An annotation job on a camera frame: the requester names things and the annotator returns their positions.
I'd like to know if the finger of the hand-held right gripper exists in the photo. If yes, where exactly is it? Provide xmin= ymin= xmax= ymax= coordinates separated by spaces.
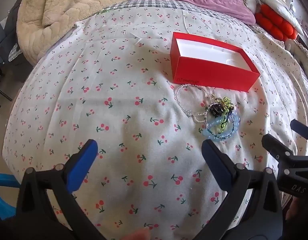
xmin=290 ymin=119 xmax=308 ymax=141
xmin=261 ymin=133 xmax=295 ymax=167

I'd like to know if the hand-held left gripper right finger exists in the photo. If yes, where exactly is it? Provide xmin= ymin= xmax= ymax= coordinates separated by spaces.
xmin=191 ymin=139 xmax=287 ymax=240

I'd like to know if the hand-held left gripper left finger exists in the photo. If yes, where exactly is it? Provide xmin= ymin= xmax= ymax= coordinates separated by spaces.
xmin=16 ymin=139 xmax=107 ymax=240

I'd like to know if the small dark bead bracelet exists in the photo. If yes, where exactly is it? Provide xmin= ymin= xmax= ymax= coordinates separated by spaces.
xmin=206 ymin=127 xmax=233 ymax=140

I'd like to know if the light blue bead bracelet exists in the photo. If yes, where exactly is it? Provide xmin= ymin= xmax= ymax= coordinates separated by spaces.
xmin=203 ymin=111 xmax=242 ymax=140

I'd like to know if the clear bead necklace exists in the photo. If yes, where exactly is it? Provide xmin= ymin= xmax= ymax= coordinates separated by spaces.
xmin=174 ymin=84 xmax=214 ymax=123

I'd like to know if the black hair clip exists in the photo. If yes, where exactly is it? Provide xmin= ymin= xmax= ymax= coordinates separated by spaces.
xmin=209 ymin=104 xmax=226 ymax=117

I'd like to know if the green bead bracelet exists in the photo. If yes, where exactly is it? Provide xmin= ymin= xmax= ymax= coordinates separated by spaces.
xmin=215 ymin=96 xmax=234 ymax=133

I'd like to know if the red cardboard box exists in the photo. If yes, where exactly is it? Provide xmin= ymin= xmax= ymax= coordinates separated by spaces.
xmin=169 ymin=32 xmax=261 ymax=92

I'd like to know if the person's right hand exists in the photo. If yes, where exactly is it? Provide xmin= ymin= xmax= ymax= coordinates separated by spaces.
xmin=285 ymin=197 xmax=305 ymax=221

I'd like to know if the cherry print bedsheet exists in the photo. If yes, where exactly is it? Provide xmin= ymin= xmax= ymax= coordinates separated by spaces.
xmin=1 ymin=0 xmax=308 ymax=240

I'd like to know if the blue plastic stool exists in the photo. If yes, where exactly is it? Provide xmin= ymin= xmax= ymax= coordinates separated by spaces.
xmin=0 ymin=172 xmax=21 ymax=220

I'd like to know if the orange pumpkin cushion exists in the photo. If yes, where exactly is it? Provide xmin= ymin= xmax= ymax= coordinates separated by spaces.
xmin=255 ymin=4 xmax=298 ymax=42

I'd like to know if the checked cloth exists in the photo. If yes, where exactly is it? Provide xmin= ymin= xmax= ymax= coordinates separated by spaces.
xmin=7 ymin=42 xmax=23 ymax=63

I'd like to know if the beige fleece blanket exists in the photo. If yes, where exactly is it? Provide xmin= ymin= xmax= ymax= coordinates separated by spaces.
xmin=17 ymin=0 xmax=154 ymax=65

